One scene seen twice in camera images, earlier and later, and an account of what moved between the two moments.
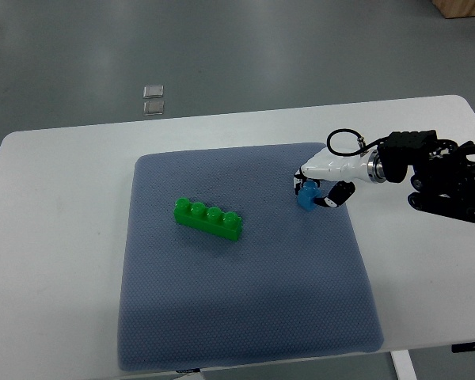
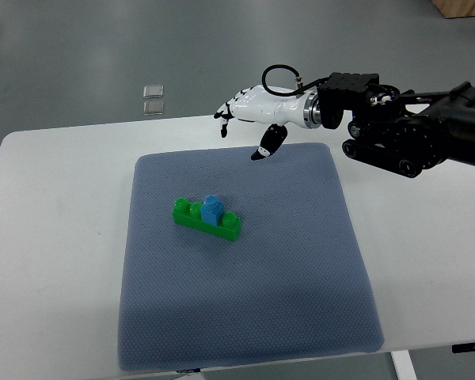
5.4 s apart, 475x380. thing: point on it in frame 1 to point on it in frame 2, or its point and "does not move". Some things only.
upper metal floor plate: [151, 92] does not move
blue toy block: [306, 195] to [211, 210]
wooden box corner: [455, 9] does not move
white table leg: [404, 366] does not move
